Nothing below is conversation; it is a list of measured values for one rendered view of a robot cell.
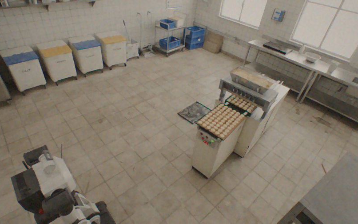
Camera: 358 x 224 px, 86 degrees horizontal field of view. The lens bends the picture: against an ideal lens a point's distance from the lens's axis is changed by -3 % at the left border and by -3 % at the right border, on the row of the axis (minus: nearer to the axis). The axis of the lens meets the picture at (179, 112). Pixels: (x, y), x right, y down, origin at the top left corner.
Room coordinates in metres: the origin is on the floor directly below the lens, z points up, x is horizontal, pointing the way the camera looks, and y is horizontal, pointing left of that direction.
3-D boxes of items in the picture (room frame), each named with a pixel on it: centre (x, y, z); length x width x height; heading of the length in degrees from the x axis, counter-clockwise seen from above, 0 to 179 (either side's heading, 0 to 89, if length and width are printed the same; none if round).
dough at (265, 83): (2.37, -0.90, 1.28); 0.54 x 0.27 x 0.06; 53
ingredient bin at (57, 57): (3.83, 2.77, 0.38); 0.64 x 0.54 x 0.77; 47
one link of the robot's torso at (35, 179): (0.62, 0.81, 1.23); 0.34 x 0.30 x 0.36; 46
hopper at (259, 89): (2.37, -0.90, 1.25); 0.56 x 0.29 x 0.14; 53
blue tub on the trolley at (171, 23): (5.86, 0.62, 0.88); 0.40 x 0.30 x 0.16; 50
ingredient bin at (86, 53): (4.30, 2.32, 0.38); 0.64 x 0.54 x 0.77; 46
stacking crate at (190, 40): (6.67, -0.19, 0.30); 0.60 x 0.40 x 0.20; 136
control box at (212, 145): (1.68, -0.38, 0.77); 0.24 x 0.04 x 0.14; 53
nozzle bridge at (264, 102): (2.37, -0.90, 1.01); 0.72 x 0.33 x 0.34; 53
